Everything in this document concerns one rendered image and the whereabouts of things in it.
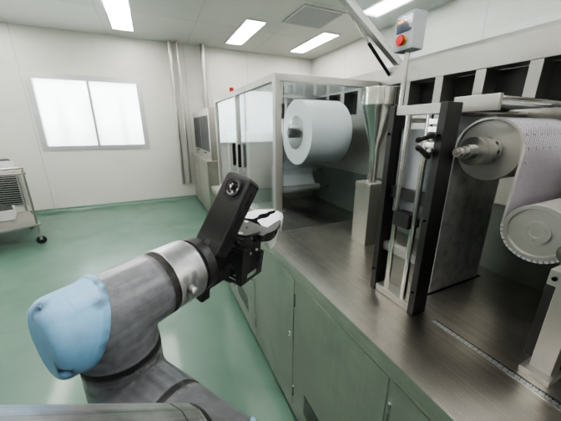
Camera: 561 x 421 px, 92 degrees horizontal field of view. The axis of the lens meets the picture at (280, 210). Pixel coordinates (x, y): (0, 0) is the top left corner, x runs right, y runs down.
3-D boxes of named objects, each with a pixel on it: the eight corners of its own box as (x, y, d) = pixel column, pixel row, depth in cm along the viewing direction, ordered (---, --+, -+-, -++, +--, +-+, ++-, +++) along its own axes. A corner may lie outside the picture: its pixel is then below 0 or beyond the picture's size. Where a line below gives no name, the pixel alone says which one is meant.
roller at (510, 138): (452, 175, 72) (463, 119, 67) (506, 169, 82) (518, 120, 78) (514, 185, 59) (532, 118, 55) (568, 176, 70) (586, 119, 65)
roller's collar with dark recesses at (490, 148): (455, 164, 65) (460, 136, 63) (470, 162, 67) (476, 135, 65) (483, 167, 59) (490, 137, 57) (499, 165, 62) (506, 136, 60)
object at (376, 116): (342, 237, 124) (352, 105, 108) (366, 232, 130) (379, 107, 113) (363, 249, 112) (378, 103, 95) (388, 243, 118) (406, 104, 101)
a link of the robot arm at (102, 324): (37, 366, 25) (11, 288, 23) (145, 304, 34) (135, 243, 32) (75, 410, 21) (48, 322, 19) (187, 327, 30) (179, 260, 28)
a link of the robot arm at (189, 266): (138, 241, 32) (185, 269, 28) (172, 230, 35) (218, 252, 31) (143, 294, 34) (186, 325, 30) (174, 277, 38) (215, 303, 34)
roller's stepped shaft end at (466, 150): (446, 159, 61) (448, 144, 60) (462, 158, 63) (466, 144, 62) (460, 160, 58) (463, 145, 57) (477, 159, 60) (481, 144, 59)
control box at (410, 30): (388, 53, 84) (392, 15, 81) (404, 55, 87) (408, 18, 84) (406, 47, 78) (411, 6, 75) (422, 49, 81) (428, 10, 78)
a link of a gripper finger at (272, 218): (277, 235, 53) (247, 253, 46) (280, 208, 51) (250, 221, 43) (290, 240, 52) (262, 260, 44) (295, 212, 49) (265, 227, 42)
